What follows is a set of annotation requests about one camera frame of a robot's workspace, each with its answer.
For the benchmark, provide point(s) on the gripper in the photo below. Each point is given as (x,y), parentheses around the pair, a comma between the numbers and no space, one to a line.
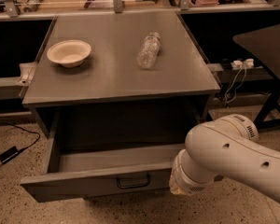
(186,181)

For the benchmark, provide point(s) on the grey top drawer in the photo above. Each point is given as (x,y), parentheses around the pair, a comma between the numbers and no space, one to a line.
(88,151)

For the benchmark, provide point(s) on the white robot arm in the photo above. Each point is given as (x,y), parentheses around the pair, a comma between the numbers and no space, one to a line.
(227,147)

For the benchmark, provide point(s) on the grey wooden cabinet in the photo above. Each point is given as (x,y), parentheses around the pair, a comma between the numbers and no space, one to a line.
(111,72)

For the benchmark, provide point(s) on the clear plastic water bottle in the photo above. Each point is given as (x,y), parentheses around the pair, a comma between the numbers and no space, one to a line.
(149,50)

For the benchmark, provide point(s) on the white power plugs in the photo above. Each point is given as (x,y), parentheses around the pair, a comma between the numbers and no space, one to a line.
(248,63)

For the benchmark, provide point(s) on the black side table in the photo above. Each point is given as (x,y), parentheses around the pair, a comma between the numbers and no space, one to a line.
(264,44)

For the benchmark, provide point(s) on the black power adapter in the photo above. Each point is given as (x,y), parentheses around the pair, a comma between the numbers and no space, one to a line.
(9,155)

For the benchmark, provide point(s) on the white paper bowl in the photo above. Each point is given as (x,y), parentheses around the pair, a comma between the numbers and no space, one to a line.
(69,53)

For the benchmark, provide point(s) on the bottle on back shelf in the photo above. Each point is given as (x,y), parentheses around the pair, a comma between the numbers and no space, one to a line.
(32,5)

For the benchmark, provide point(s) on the black drawer handle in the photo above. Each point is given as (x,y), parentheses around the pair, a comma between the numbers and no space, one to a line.
(133,182)

